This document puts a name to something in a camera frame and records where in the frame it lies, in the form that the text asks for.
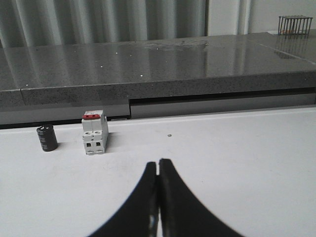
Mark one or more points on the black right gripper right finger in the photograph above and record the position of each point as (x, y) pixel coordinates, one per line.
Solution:
(182, 214)

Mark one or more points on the grey stone countertop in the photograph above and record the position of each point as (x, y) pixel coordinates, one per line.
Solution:
(156, 68)

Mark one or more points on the white circuit breaker red switch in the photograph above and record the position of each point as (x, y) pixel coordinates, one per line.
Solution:
(95, 132)

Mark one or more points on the metal wire rack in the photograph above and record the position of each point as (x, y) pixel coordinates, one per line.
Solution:
(294, 25)

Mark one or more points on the grey corrugated curtain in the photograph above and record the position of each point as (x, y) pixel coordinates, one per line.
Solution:
(57, 22)

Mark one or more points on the black cylindrical capacitor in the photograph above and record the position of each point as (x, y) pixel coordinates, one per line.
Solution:
(47, 137)

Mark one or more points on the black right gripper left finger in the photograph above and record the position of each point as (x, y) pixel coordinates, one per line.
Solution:
(138, 216)

